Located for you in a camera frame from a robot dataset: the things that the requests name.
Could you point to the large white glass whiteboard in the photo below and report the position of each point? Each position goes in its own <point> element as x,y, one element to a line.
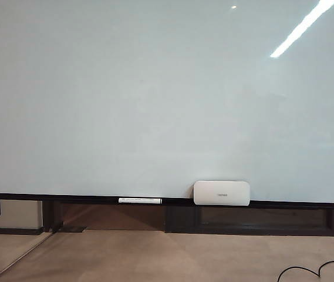
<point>125,102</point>

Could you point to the plain white marker pen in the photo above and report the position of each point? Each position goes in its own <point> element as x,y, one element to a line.
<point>140,201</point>

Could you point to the white rounded whiteboard eraser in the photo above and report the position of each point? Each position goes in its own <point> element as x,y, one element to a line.
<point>213,191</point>

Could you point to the black floor foot plate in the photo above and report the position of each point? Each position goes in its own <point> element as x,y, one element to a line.
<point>74,229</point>

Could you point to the black baseboard strip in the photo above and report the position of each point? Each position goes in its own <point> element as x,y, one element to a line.
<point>8,231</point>

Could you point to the dark lower stand frame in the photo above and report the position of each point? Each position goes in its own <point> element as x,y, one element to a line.
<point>184,220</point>

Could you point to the black whiteboard tray rail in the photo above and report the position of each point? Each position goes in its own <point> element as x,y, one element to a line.
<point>81,199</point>

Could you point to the black stand post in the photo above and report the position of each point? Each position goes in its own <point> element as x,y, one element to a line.
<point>50,216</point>

